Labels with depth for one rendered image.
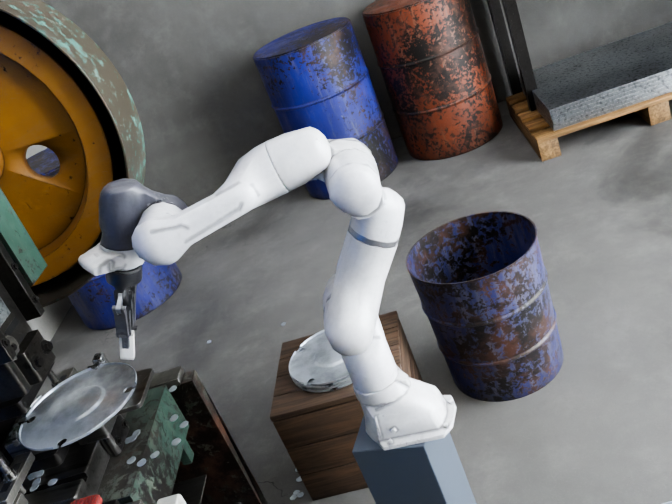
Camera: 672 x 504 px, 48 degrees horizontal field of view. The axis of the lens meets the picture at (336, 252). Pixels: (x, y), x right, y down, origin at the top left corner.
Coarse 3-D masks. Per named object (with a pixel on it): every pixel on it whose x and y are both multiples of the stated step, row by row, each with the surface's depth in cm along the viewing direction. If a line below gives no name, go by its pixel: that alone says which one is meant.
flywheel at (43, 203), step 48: (0, 48) 171; (48, 48) 174; (0, 96) 179; (48, 96) 179; (96, 96) 182; (0, 144) 185; (48, 144) 185; (96, 144) 181; (48, 192) 191; (96, 192) 187; (48, 240) 197
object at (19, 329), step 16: (0, 288) 167; (0, 304) 165; (0, 320) 164; (16, 320) 169; (16, 336) 168; (32, 336) 169; (16, 352) 164; (32, 352) 166; (48, 352) 172; (0, 368) 162; (16, 368) 164; (32, 368) 165; (48, 368) 170; (0, 384) 163; (16, 384) 164; (32, 384) 167; (0, 400) 165
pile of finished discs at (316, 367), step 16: (320, 336) 242; (304, 352) 237; (320, 352) 233; (336, 352) 230; (304, 368) 230; (320, 368) 227; (336, 368) 224; (304, 384) 224; (320, 384) 219; (336, 384) 218
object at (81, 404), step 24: (72, 384) 185; (96, 384) 181; (120, 384) 177; (48, 408) 179; (72, 408) 174; (96, 408) 171; (120, 408) 167; (24, 432) 173; (48, 432) 170; (72, 432) 166
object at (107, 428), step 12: (144, 372) 178; (144, 384) 173; (132, 396) 170; (144, 396) 170; (132, 408) 167; (120, 420) 181; (96, 432) 173; (108, 432) 174; (120, 432) 179; (84, 444) 174; (108, 444) 174; (120, 444) 177
